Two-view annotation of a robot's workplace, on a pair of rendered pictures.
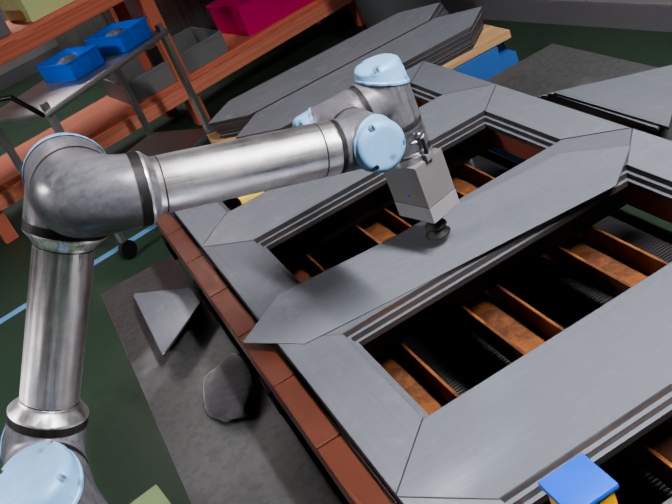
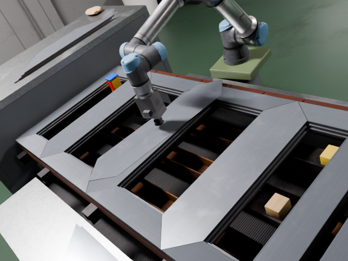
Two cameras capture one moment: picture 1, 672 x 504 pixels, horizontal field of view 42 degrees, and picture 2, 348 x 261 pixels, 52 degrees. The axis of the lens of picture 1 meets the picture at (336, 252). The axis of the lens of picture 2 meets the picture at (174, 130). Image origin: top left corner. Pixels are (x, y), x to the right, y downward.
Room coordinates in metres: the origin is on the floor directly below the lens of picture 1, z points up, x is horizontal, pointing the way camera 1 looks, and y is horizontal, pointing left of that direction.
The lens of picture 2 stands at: (2.53, -0.51, 1.67)
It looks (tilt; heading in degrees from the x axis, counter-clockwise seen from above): 34 degrees down; 163
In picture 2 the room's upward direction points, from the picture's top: 24 degrees counter-clockwise
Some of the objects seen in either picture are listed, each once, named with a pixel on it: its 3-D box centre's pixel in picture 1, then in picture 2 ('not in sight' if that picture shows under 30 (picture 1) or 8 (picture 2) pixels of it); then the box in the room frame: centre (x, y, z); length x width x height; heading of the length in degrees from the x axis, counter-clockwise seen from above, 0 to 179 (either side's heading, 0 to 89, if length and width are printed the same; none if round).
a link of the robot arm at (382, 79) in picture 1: (385, 94); (134, 69); (1.29, -0.17, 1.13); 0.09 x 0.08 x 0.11; 104
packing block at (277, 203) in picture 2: not in sight; (277, 206); (1.92, -0.12, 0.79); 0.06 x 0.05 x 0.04; 103
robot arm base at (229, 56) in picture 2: not in sight; (235, 50); (0.97, 0.49, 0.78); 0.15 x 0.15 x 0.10
